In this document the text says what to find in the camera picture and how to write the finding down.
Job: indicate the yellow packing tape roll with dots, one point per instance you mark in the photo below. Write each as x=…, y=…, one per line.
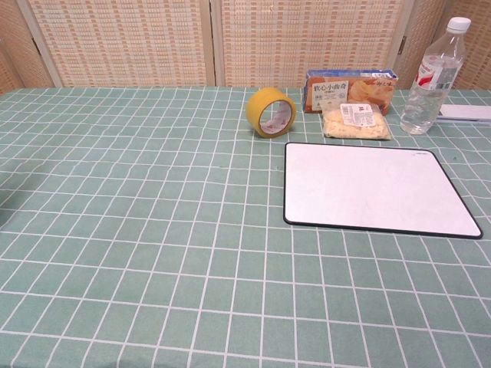
x=257, y=109

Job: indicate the orange blue cookie box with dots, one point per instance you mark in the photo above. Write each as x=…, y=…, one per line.
x=330, y=92

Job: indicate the green checked tablecloth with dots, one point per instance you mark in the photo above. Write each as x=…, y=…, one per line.
x=153, y=230

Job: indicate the bamboo folding screen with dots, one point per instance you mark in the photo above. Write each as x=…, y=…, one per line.
x=134, y=42

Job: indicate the clear plastic water bottle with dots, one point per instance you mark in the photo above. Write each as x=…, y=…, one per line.
x=433, y=73

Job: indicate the long flat white box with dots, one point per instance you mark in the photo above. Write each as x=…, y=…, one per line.
x=468, y=112

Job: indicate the clear bag of snacks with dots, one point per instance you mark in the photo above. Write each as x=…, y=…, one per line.
x=345, y=130

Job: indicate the white board black edge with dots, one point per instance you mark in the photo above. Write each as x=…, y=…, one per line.
x=376, y=188

